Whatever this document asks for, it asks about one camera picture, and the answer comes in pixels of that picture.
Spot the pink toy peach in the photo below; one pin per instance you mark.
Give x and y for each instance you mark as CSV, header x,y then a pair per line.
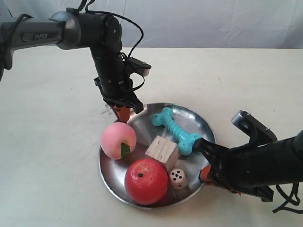
x,y
118,140

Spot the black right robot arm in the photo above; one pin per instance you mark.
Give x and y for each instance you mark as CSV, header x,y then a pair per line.
x,y
250,169

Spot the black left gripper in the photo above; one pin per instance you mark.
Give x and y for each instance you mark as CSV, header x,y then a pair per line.
x,y
114,82

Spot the wooden block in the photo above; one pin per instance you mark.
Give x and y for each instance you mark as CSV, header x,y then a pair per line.
x,y
164,151

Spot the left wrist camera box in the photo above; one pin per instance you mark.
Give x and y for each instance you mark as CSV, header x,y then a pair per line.
x,y
137,66

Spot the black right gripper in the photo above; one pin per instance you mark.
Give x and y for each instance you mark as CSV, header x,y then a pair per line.
x,y
219,170

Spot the large round metal plate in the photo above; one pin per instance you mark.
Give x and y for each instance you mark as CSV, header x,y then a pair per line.
x,y
113,171

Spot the white backdrop curtain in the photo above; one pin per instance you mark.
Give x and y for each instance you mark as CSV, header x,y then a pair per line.
x,y
208,23

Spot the red toy apple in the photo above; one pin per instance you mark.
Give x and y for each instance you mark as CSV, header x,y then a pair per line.
x,y
146,181

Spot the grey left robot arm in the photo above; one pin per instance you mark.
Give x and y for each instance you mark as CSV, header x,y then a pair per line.
x,y
101,33

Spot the wooden die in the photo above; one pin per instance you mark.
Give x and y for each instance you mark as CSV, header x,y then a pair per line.
x,y
178,178

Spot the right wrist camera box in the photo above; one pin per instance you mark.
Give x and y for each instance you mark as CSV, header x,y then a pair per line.
x,y
257,132

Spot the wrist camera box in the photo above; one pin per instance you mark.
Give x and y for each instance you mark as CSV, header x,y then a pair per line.
x,y
257,132
137,66

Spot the turquoise bone dog toy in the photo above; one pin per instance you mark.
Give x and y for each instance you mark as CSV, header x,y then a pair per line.
x,y
185,140

